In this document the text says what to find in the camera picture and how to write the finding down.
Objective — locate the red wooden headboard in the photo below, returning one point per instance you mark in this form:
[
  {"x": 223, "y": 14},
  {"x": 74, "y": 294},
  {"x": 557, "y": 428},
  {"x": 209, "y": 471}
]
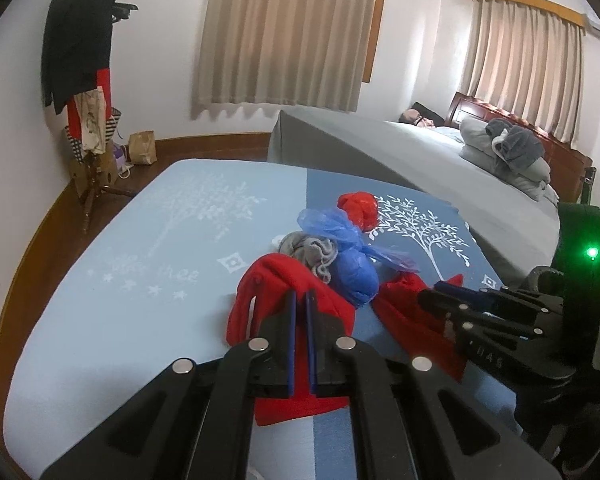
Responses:
[{"x": 565, "y": 160}]

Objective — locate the wooden window frame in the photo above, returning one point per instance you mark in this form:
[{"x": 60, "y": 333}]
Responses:
[{"x": 375, "y": 25}]

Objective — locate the pink soft item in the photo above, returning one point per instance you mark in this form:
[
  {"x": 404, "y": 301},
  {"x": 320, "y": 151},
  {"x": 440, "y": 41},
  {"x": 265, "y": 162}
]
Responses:
[{"x": 410, "y": 117}]

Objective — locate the brown cardboard box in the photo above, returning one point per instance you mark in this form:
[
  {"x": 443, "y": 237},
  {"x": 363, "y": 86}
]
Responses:
[{"x": 80, "y": 175}]

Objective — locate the red bag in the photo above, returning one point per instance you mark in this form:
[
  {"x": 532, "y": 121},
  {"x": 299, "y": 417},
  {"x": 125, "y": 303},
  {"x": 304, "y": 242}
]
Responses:
[{"x": 102, "y": 87}]

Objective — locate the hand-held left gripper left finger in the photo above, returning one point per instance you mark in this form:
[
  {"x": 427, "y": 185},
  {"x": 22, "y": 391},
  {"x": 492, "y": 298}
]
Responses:
[{"x": 291, "y": 340}]

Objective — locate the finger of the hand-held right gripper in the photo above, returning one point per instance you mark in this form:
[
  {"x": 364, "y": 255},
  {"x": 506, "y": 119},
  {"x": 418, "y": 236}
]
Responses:
[
  {"x": 480, "y": 294},
  {"x": 460, "y": 310}
]

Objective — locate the black jacket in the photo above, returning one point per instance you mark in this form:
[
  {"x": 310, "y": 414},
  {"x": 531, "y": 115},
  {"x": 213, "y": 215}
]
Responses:
[{"x": 75, "y": 35}]

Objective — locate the dark blue plastic ball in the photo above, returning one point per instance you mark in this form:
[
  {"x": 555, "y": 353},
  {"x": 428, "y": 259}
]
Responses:
[{"x": 355, "y": 275}]

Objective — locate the folded grey duvet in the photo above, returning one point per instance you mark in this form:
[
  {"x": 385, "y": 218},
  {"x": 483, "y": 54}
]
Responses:
[{"x": 477, "y": 147}]

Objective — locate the red cloth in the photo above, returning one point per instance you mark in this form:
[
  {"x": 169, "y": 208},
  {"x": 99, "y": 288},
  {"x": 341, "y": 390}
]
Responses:
[
  {"x": 270, "y": 280},
  {"x": 357, "y": 207},
  {"x": 405, "y": 310}
]

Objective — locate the brown paper bag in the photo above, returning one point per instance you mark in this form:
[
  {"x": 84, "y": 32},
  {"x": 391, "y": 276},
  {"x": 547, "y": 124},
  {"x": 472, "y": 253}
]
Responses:
[{"x": 142, "y": 149}]

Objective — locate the translucent blue plastic bag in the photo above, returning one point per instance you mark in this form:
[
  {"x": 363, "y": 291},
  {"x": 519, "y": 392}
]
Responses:
[{"x": 325, "y": 222}]

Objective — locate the blue tree print tablecloth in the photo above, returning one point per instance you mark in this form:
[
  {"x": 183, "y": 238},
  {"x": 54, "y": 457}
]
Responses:
[{"x": 130, "y": 285}]

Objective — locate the wide beige curtain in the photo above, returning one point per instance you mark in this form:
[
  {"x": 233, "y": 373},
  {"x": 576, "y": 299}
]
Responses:
[{"x": 280, "y": 35}]

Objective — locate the black bag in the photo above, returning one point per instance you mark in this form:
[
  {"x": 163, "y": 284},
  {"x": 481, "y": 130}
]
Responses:
[{"x": 430, "y": 110}]

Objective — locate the grey sock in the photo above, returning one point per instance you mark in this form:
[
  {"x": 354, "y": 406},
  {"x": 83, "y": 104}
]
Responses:
[{"x": 305, "y": 250}]

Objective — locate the dark grey towel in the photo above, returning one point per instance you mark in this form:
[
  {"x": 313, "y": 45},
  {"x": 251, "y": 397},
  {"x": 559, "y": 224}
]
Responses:
[{"x": 522, "y": 142}]

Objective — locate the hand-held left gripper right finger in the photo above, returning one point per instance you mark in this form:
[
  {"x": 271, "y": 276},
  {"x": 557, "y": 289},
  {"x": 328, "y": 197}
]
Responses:
[{"x": 311, "y": 340}]

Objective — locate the bed with grey sheet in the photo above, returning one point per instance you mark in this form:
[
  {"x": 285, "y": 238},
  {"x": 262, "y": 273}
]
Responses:
[{"x": 405, "y": 160}]

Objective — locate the beige printed tote bag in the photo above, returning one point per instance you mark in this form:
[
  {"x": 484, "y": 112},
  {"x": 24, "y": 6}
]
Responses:
[{"x": 91, "y": 120}]

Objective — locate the striped bag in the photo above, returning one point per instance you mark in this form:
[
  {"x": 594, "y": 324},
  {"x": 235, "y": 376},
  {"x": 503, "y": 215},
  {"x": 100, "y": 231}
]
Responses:
[{"x": 114, "y": 125}]

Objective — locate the purple box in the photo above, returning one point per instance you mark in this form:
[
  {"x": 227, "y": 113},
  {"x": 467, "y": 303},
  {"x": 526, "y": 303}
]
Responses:
[{"x": 118, "y": 156}]

